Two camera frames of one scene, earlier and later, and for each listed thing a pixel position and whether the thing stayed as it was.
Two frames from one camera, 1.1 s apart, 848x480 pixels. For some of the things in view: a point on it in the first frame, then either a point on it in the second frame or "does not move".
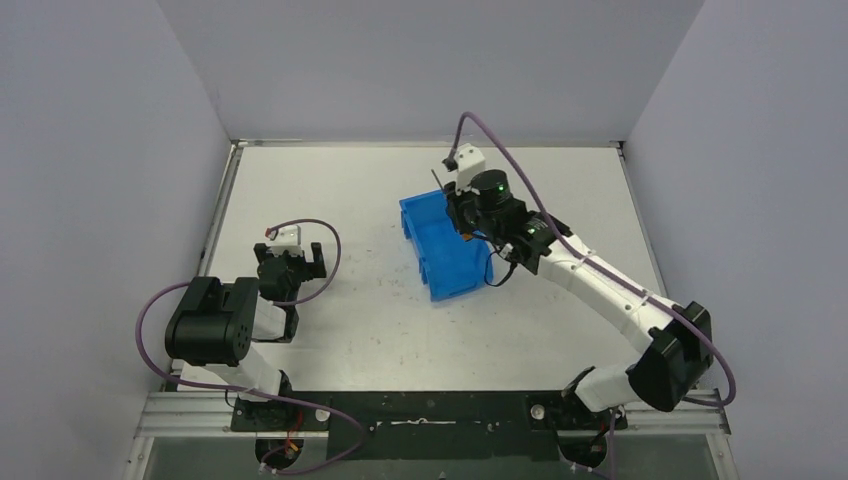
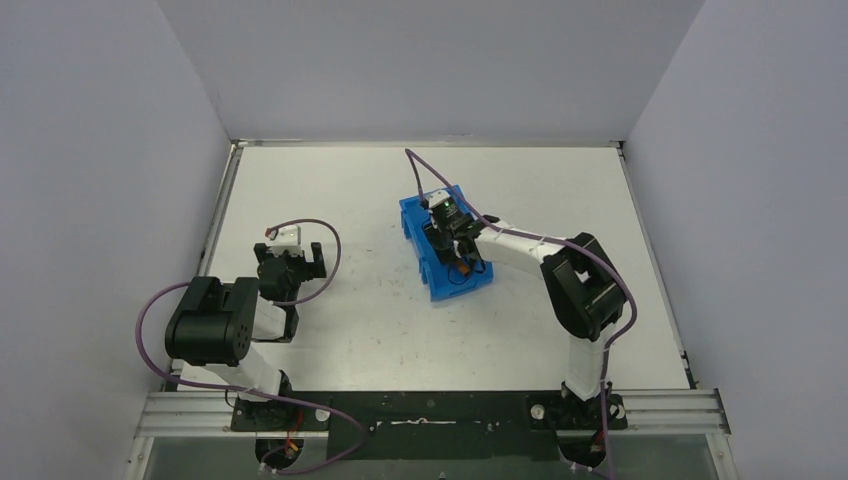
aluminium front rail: x=216 y=414 does not move
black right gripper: x=453 y=206 → x=457 y=234
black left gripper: x=289 y=258 does not move
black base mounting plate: x=426 y=426 does not move
